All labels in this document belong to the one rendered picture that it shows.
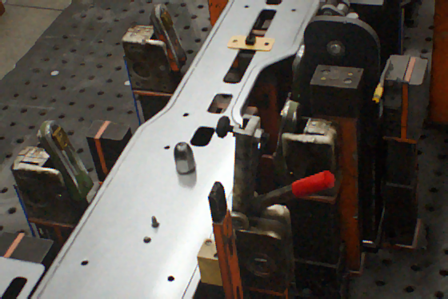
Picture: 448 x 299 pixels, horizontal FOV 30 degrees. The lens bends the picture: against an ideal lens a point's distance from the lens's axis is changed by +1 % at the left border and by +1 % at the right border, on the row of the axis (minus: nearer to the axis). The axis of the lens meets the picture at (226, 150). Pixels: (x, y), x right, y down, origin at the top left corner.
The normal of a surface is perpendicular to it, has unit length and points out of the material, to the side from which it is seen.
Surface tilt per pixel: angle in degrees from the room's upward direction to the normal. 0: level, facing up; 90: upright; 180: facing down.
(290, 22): 0
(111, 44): 0
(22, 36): 0
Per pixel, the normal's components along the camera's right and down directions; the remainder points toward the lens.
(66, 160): 0.90, -0.03
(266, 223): -0.11, -0.75
